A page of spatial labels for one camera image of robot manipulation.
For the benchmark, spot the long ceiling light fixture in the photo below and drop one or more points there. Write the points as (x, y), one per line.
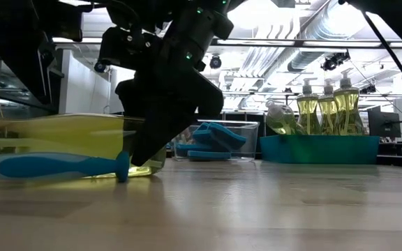
(291, 43)

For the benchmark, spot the black computer monitor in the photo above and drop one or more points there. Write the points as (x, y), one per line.
(384, 123)

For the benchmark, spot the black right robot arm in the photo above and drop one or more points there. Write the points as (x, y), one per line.
(194, 31)

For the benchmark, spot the black frame workbench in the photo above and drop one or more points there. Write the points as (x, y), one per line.
(257, 93)

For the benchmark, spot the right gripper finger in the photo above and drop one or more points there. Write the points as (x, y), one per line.
(159, 139)

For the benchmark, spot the small black ceiling spotlight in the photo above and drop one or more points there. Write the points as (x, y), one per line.
(368, 89)

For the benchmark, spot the dark metal shelving rack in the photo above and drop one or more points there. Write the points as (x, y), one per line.
(12, 108)

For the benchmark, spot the black dome ceiling camera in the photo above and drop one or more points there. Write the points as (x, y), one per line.
(216, 62)
(100, 67)

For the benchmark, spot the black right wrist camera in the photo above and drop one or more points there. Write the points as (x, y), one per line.
(131, 49)

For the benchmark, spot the blue white dish brush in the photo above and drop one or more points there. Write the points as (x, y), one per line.
(47, 166)

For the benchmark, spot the clear plastic bin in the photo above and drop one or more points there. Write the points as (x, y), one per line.
(250, 139)

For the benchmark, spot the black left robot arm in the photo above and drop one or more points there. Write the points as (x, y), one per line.
(12, 42)

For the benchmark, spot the black ceiling spotlight cluster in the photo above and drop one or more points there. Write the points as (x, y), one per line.
(333, 61)

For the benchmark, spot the black aluminium table frame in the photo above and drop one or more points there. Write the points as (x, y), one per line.
(400, 161)

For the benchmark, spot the blue plastic bin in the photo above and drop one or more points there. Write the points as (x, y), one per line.
(319, 150)

